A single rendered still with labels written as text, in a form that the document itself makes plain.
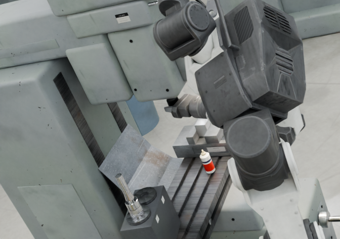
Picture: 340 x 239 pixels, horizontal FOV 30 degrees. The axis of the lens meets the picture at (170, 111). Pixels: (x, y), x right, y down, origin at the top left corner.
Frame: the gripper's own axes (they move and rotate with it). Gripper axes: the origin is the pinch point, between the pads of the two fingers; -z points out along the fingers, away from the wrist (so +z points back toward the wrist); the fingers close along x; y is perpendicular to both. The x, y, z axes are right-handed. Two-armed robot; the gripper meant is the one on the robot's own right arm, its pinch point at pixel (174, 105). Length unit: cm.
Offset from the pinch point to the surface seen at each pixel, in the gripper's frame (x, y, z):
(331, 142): -132, 122, -22
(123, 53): 11.1, -30.9, -2.1
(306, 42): -258, 121, -100
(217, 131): -11.9, 21.4, 4.8
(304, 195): -13, 53, 36
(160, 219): 42.6, 18.4, 16.0
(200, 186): 9.9, 32.5, 6.0
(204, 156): 1.4, 23.8, 5.8
